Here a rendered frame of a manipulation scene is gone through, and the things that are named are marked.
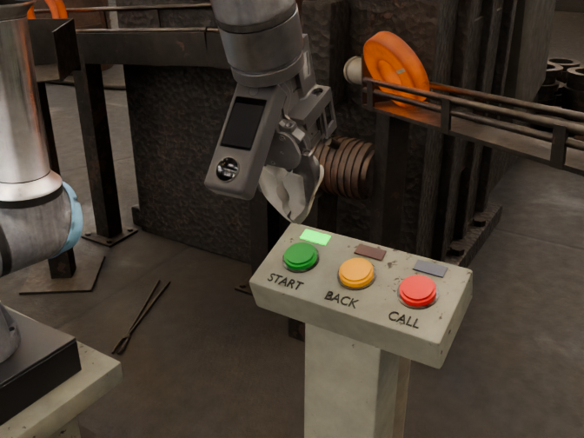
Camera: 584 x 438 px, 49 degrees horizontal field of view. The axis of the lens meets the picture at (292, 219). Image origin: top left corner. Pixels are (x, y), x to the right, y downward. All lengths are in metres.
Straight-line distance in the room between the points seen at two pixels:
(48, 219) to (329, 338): 0.50
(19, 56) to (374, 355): 0.63
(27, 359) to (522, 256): 1.53
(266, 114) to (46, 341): 0.63
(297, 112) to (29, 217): 0.53
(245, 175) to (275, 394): 0.95
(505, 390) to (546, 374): 0.12
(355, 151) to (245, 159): 0.77
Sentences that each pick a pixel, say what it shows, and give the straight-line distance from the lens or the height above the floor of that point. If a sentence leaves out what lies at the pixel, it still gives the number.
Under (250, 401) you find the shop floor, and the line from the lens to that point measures 1.48.
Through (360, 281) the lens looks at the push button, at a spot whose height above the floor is 0.60.
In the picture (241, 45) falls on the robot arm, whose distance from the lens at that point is 0.59.
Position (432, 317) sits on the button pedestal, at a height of 0.59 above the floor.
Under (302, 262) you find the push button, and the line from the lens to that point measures 0.76.
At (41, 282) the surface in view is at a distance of 1.99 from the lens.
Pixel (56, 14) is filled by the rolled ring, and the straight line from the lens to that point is 2.07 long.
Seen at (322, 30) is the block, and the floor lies 0.74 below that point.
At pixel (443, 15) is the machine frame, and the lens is 1.51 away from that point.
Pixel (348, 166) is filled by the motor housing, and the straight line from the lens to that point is 1.35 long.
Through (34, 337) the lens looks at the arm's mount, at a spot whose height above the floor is 0.36.
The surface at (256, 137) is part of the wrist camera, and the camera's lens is 0.61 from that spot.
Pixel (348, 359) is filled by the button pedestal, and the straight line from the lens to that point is 0.77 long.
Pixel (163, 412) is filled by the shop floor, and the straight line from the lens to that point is 1.48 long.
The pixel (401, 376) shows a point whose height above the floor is 0.36.
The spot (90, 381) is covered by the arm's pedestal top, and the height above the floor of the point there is 0.30.
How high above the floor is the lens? 0.99
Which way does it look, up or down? 26 degrees down
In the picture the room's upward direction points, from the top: straight up
